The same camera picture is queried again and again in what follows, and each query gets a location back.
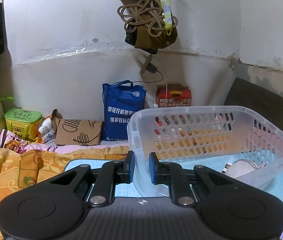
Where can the beige round cap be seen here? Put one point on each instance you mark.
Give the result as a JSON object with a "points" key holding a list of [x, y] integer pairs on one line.
{"points": [[240, 170]]}

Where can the olive hanging bag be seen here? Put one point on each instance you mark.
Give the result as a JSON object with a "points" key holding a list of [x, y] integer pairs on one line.
{"points": [[151, 42]]}

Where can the wooden wall block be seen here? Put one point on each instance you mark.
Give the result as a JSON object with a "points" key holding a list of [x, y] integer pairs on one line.
{"points": [[145, 66]]}

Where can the white snack packet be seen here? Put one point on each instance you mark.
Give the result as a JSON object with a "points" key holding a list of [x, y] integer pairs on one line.
{"points": [[44, 126], [48, 137]]}

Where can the clear plastic basket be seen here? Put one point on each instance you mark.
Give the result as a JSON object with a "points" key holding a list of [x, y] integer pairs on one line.
{"points": [[144, 140]]}

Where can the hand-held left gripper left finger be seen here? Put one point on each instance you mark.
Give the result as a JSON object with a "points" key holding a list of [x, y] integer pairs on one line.
{"points": [[131, 166]]}

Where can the light blue mat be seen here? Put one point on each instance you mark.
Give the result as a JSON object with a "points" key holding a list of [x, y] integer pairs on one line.
{"points": [[281, 187]]}

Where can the pink bed sheet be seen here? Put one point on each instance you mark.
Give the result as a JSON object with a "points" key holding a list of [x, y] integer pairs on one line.
{"points": [[81, 148]]}

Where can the red gift box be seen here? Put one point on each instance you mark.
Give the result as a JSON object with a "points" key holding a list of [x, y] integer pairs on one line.
{"points": [[174, 100]]}

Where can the orange floral blanket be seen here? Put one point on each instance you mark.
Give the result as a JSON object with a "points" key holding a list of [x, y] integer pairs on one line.
{"points": [[6, 175]]}

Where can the purple flower blanket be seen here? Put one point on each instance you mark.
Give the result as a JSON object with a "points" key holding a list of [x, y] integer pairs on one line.
{"points": [[11, 143]]}

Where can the green tea box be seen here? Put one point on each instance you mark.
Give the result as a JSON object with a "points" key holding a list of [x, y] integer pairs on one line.
{"points": [[22, 120]]}

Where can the brown paper bag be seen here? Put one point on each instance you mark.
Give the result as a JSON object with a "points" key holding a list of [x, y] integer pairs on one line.
{"points": [[66, 135]]}

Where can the dark wooden headboard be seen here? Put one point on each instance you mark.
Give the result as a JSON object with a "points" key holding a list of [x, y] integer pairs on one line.
{"points": [[256, 97]]}

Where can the blue tote bag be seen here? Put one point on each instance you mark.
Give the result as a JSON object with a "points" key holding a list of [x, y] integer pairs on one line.
{"points": [[119, 110]]}

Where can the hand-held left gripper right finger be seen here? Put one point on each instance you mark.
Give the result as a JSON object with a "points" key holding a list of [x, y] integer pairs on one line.
{"points": [[153, 167]]}

